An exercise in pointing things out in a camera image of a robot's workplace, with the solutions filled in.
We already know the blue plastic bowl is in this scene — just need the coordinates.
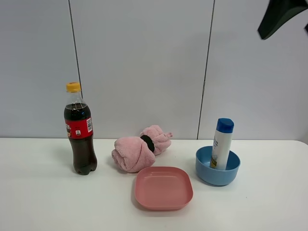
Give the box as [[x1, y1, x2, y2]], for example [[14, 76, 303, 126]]
[[195, 146, 241, 186]]

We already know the pink rolled towel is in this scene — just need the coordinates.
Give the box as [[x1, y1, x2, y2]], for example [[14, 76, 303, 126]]
[[112, 125, 173, 173]]

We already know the cola bottle red label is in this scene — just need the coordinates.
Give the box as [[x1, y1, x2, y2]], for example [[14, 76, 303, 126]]
[[64, 82, 97, 175]]

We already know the pink square plate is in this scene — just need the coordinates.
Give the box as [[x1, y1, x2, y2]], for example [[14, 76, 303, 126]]
[[134, 167, 193, 211]]

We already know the white lotion bottle blue cap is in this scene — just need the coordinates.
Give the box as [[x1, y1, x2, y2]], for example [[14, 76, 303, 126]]
[[210, 118, 234, 170]]

